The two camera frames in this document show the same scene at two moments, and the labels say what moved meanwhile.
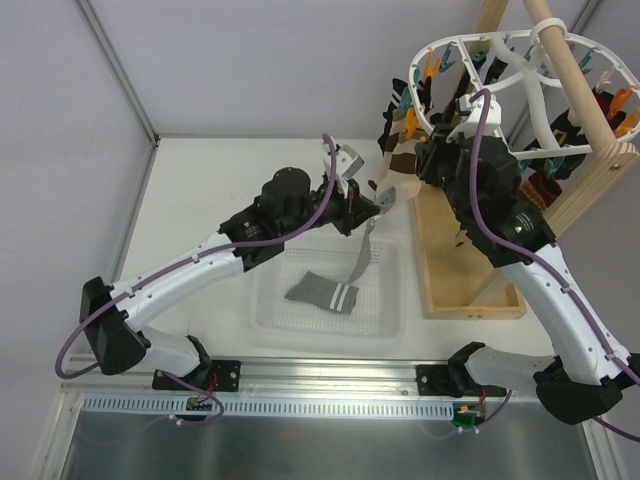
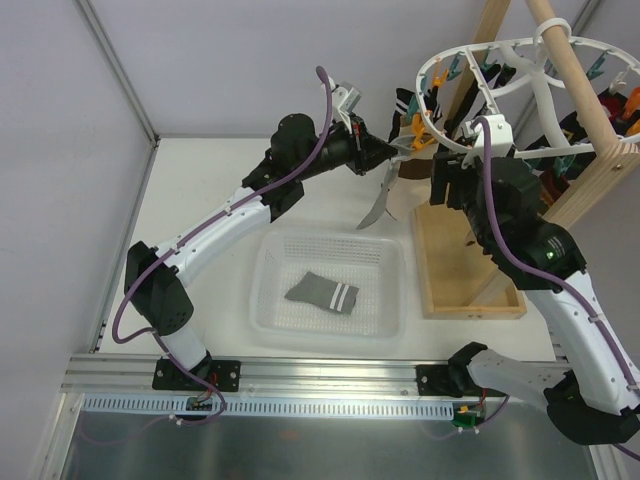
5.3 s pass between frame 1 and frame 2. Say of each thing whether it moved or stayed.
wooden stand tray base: stayed
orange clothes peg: moved
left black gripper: moved
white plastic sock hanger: moved
